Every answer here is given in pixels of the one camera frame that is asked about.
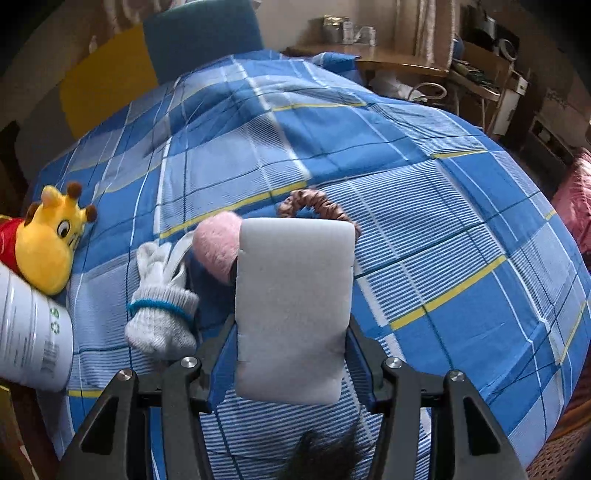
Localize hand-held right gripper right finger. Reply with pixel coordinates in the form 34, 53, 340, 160
344, 316, 529, 480

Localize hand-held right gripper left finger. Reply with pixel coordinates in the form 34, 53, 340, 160
60, 314, 241, 480

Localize white knit gloves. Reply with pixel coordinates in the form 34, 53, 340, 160
124, 231, 200, 356

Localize black fur piece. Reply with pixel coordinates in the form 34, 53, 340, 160
274, 427, 365, 480

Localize white sponge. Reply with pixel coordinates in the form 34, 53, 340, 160
233, 217, 357, 406

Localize pink fuzzy sock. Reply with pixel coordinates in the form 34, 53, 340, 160
191, 211, 245, 287

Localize brown scrunchie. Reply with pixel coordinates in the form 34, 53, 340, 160
277, 188, 362, 238

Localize blue plaid bedsheet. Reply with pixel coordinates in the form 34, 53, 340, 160
28, 51, 591, 480

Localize white tin can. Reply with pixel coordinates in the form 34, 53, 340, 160
0, 263, 75, 393

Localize yellow plush toy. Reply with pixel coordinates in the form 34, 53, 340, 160
0, 181, 99, 296

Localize pink fuzzy blanket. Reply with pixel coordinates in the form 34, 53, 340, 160
551, 148, 591, 259

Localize white plastic bag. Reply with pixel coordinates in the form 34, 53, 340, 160
369, 74, 426, 102

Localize dark wooden cabinet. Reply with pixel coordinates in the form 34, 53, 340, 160
508, 60, 591, 162

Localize wooden desk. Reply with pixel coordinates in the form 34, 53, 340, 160
284, 44, 451, 86

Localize grey yellow blue headboard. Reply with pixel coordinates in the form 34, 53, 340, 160
9, 0, 266, 139

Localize metal tin container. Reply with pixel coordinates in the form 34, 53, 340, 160
321, 16, 354, 44

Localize patterned curtain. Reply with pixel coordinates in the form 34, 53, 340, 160
394, 0, 462, 70

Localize white cable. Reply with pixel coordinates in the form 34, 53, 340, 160
406, 82, 448, 103

